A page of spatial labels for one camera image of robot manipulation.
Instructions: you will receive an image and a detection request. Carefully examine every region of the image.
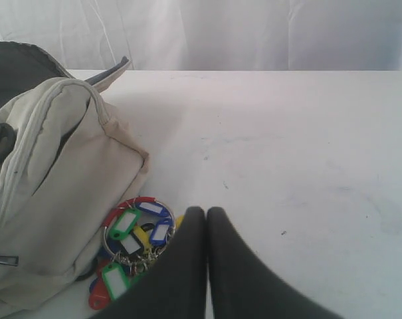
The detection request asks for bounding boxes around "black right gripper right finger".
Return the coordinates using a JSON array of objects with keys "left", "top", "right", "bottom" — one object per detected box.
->
[{"left": 207, "top": 207, "right": 340, "bottom": 318}]

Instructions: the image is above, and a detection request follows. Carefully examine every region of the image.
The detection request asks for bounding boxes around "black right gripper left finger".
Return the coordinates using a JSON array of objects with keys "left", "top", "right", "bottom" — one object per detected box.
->
[{"left": 104, "top": 207, "right": 207, "bottom": 319}]

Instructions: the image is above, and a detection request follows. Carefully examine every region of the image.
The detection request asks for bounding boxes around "colourful key tag bunch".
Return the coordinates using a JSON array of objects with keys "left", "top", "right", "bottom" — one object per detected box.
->
[{"left": 88, "top": 197, "right": 183, "bottom": 310}]

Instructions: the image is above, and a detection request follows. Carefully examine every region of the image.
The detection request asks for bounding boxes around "beige canvas duffel bag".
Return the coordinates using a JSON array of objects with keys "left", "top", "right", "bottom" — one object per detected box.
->
[{"left": 0, "top": 42, "right": 150, "bottom": 318}]

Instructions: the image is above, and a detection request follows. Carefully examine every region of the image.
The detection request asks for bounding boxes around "white backdrop curtain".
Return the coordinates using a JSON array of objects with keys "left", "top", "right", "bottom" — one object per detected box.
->
[{"left": 0, "top": 1, "right": 402, "bottom": 70}]

